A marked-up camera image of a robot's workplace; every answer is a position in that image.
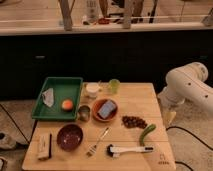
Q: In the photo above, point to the green cucumber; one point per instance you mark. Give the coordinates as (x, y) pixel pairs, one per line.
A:
(146, 131)

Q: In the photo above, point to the dark grape bunch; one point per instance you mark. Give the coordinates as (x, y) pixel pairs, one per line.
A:
(133, 122)

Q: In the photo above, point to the purple bowl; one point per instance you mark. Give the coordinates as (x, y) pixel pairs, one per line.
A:
(69, 137)

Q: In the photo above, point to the wooden table leg right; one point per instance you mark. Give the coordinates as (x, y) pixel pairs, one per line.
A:
(128, 6)

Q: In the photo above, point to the small metal cup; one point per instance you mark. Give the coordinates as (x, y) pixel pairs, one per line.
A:
(84, 113)

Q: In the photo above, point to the green plastic tray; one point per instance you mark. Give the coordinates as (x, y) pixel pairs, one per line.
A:
(64, 88)

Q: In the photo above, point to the orange fruit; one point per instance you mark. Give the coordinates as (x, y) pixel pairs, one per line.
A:
(67, 105)

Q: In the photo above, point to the white cup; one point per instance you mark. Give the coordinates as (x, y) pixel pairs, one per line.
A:
(92, 89)

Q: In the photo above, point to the blue sponge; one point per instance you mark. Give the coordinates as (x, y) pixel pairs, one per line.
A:
(106, 109)

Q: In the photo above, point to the wooden table leg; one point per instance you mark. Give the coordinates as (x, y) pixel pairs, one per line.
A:
(128, 6)
(65, 11)

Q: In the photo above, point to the crumpled white paper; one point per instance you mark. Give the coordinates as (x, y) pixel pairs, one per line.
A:
(48, 97)

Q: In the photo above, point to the orange bowl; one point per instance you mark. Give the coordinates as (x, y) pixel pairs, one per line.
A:
(96, 106)

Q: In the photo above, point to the silver fork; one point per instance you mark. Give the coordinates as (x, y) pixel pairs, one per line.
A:
(93, 148)

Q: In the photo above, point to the wooden block with black strip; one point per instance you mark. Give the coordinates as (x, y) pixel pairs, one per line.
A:
(44, 146)

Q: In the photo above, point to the green translucent cup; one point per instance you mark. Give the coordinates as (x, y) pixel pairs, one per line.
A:
(114, 85)

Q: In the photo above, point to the wooden table leg left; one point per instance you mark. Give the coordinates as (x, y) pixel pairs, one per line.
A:
(65, 11)

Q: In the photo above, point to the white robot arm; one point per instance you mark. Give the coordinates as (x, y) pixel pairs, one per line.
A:
(187, 82)

